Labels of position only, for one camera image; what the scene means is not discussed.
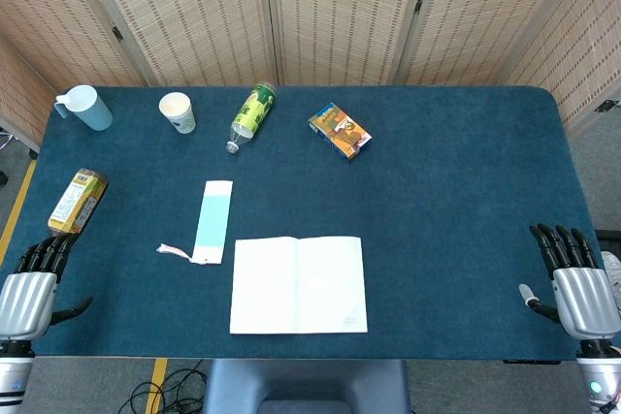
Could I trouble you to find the light blue bookmark with tassel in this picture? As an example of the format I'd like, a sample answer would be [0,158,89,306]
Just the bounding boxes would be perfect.
[155,179,234,266]

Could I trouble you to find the white paper cup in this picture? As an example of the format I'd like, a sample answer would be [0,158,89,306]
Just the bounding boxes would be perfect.
[158,91,197,135]

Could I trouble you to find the clear bottle with green label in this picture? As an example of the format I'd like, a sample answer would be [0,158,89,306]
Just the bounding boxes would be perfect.
[224,82,279,154]

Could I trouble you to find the light blue plastic cup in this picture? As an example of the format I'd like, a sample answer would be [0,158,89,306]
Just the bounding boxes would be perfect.
[53,84,114,133]

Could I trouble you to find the dark blue table cloth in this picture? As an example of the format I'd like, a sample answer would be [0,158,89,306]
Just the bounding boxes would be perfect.
[0,85,605,361]

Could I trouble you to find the orange and blue snack box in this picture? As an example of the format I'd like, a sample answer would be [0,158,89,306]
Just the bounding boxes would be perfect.
[308,102,374,162]

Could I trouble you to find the woven bamboo folding screen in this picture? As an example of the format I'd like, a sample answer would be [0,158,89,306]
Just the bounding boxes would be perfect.
[0,0,621,143]

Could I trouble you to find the white lined notebook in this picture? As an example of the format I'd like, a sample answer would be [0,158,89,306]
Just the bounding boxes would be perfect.
[228,236,369,335]

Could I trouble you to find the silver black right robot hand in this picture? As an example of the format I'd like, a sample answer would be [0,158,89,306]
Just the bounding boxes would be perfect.
[517,223,621,341]

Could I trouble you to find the white shoe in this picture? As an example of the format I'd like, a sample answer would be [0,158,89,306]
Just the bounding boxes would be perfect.
[601,250,621,308]

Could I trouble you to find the yellow floor tape strip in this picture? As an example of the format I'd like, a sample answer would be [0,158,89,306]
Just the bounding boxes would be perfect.
[145,358,169,414]
[0,159,38,265]

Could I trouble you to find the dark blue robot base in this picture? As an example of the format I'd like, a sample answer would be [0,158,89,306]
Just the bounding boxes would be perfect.
[202,359,412,414]

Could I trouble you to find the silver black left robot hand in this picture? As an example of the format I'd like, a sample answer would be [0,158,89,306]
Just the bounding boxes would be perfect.
[0,233,94,342]

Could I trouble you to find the tea bottle with yellow label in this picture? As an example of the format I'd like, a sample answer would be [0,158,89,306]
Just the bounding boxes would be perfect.
[47,168,110,237]

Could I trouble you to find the black floor cables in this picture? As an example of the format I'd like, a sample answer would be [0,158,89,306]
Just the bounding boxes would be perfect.
[115,359,210,414]

